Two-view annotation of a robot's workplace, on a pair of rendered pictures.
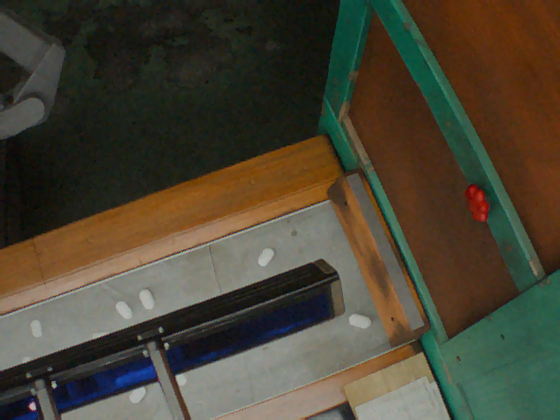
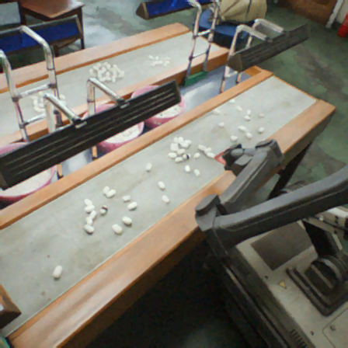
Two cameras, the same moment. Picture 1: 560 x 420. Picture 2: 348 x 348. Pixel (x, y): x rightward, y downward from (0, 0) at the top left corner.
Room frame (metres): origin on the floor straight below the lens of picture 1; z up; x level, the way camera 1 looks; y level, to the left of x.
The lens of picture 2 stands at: (0.81, 0.08, 1.67)
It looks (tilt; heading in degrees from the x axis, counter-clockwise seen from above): 47 degrees down; 152
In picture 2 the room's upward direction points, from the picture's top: 11 degrees clockwise
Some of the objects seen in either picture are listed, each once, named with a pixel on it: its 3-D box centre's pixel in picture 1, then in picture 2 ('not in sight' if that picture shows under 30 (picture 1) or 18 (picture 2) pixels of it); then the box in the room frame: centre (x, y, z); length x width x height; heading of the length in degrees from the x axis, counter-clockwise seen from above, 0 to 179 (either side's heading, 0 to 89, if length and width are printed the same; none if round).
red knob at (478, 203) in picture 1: (479, 202); not in sight; (0.28, -0.22, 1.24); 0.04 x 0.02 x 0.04; 26
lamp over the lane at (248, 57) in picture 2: not in sight; (273, 43); (-0.34, 1.07, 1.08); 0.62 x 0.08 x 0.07; 116
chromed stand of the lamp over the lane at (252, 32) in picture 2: not in sight; (248, 70); (-0.42, 1.04, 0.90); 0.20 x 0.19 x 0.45; 116
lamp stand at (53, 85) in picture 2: not in sight; (26, 95); (-0.35, -0.01, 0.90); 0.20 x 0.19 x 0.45; 116
